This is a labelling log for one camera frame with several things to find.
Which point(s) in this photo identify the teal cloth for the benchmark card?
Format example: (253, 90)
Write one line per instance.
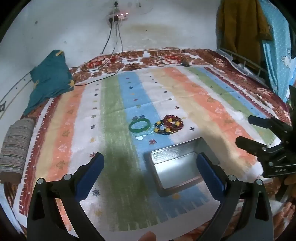
(48, 78)

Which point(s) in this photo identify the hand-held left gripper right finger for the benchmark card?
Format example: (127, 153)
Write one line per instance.
(210, 178)

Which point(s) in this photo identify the green jade bangle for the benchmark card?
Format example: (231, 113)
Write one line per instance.
(130, 126)

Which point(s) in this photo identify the silver metal tin box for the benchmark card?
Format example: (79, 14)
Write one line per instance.
(175, 169)

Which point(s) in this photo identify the mustard yellow garment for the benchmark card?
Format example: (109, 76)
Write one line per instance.
(240, 30)

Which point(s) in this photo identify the blue dotted cloth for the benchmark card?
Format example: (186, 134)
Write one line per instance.
(277, 51)

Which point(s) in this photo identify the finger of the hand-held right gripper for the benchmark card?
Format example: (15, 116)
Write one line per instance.
(270, 122)
(251, 144)

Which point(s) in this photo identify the small black plug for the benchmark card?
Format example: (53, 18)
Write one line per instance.
(185, 63)

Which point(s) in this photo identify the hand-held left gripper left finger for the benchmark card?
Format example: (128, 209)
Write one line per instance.
(90, 178)

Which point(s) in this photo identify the person's right hand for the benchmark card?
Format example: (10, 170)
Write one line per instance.
(291, 180)

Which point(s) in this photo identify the white metal rack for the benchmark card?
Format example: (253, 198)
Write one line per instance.
(248, 60)

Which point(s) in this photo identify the white power strip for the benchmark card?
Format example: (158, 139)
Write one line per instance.
(118, 16)

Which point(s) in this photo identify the striped pastel woven mat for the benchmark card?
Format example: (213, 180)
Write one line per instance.
(115, 115)

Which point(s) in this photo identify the rolled grey striped cloth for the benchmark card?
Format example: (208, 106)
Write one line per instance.
(16, 148)

